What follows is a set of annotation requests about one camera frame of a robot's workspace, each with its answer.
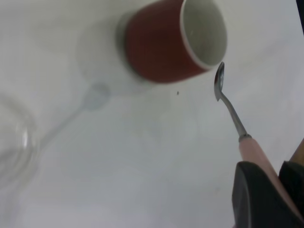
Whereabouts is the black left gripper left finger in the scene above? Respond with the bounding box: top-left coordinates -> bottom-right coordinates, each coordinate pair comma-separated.
231,161 -> 304,228

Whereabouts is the pink handled metal spoon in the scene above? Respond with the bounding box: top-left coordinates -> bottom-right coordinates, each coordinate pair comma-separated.
213,61 -> 304,223

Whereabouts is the clear glass lid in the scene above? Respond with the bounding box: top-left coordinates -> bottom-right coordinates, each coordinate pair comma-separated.
0,94 -> 41,190

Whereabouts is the red ceramic mug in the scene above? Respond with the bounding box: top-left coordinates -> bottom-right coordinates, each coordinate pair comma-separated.
115,0 -> 228,84

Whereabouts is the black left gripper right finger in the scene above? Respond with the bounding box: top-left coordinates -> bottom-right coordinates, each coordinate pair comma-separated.
278,160 -> 304,215

